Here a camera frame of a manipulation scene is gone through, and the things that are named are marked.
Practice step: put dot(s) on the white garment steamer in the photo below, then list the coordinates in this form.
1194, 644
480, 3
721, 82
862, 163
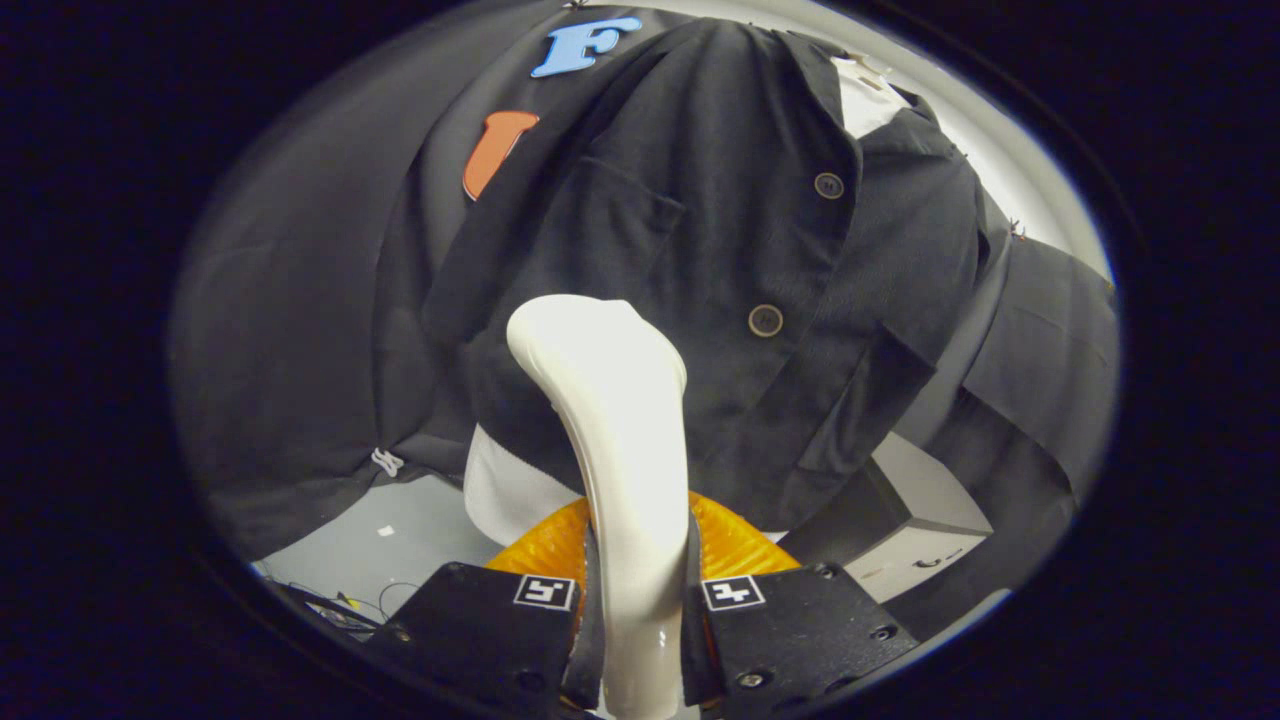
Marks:
625, 420

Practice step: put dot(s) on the black suit jacket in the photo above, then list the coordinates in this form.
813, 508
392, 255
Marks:
740, 250

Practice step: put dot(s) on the grey cabinet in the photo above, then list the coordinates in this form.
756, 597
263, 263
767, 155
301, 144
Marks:
930, 530

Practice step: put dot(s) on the white plastic clip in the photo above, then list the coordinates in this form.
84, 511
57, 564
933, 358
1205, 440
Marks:
388, 462

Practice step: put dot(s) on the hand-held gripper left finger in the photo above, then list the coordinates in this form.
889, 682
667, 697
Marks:
480, 630

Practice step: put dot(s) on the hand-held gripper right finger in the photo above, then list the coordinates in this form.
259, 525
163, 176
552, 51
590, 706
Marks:
800, 630

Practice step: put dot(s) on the white shirt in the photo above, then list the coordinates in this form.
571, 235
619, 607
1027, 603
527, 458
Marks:
510, 490

